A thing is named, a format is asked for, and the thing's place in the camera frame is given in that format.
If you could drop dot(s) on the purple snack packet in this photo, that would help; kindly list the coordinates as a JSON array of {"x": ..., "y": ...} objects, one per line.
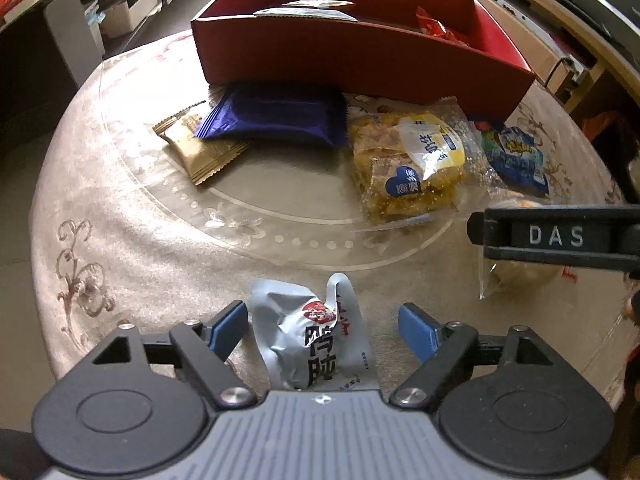
[{"x": 280, "y": 115}]

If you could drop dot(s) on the silver snack packet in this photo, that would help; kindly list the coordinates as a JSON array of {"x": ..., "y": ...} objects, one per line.
[{"x": 300, "y": 340}]

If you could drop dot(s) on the yellow pastry packet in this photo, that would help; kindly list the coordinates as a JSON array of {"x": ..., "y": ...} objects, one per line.
[{"x": 400, "y": 160}]

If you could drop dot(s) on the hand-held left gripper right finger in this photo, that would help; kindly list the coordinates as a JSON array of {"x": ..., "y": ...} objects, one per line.
[{"x": 417, "y": 327}]

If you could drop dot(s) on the orange plastic bag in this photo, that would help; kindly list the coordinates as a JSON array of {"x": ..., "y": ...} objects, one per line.
[{"x": 600, "y": 127}]

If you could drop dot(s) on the gold snack packet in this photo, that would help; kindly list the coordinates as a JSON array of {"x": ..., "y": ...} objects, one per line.
[{"x": 200, "y": 155}]

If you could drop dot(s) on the long red white snack packet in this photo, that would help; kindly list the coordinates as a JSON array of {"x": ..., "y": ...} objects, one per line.
[{"x": 317, "y": 3}]

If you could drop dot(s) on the round table with cloth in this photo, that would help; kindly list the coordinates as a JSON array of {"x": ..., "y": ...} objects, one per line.
[{"x": 125, "y": 210}]

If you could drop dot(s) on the dark long table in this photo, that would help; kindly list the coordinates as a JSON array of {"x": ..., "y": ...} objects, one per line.
[{"x": 60, "y": 20}]

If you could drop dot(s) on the wooden television cabinet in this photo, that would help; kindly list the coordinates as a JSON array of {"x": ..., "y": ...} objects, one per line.
[{"x": 550, "y": 30}]

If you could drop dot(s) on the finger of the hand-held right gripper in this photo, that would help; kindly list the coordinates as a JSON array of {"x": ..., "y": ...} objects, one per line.
[{"x": 490, "y": 230}]

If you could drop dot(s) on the white storage box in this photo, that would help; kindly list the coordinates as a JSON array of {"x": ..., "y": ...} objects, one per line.
[{"x": 125, "y": 12}]

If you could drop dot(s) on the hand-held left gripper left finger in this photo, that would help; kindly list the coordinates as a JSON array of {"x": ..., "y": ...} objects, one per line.
[{"x": 227, "y": 327}]

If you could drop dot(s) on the clear bun packet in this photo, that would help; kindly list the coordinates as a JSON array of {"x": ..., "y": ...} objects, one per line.
[{"x": 520, "y": 272}]

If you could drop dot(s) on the blue sausage packet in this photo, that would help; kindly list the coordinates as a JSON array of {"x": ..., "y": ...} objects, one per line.
[{"x": 515, "y": 160}]

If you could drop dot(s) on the white grey packet red logo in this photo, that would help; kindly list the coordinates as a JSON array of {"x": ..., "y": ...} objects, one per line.
[{"x": 305, "y": 14}]

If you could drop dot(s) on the red cardboard box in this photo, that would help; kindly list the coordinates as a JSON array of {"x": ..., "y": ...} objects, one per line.
[{"x": 350, "y": 65}]

